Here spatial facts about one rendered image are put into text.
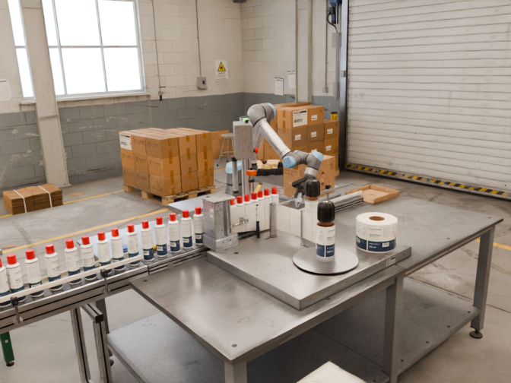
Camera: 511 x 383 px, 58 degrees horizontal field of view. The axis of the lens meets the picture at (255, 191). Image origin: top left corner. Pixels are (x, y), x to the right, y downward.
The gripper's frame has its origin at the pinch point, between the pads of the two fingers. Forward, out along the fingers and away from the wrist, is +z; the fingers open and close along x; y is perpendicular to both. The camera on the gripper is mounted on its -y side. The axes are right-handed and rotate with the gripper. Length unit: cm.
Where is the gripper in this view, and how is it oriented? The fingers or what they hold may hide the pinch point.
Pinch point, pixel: (296, 204)
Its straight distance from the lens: 289.3
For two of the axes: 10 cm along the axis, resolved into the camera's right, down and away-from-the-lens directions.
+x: 6.8, 3.1, 6.6
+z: -3.6, 9.3, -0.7
